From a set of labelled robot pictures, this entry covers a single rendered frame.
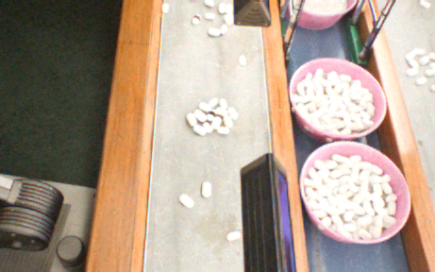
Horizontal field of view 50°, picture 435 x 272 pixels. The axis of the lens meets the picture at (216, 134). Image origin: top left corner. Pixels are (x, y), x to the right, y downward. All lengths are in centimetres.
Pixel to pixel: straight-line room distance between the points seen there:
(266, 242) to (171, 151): 53
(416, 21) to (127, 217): 110
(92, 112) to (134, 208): 113
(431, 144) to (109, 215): 85
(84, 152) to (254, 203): 139
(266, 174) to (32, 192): 56
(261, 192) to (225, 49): 72
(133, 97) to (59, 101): 102
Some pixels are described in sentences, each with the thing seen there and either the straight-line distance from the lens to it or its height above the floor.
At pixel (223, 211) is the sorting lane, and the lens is 111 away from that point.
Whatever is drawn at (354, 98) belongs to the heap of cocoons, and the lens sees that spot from 137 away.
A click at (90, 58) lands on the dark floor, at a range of 237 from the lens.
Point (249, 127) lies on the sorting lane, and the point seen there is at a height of 74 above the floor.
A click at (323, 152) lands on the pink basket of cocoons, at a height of 75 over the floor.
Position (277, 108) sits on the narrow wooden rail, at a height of 76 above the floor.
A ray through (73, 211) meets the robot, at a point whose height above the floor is 47.
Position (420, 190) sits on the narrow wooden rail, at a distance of 125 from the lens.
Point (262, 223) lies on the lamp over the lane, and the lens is 72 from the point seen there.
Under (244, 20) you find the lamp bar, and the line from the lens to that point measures 102.
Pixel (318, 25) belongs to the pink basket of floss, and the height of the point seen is 71.
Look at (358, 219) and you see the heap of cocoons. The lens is 118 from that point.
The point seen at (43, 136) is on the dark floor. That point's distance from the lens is 213.
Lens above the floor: 175
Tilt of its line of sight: 57 degrees down
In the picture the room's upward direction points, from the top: 9 degrees clockwise
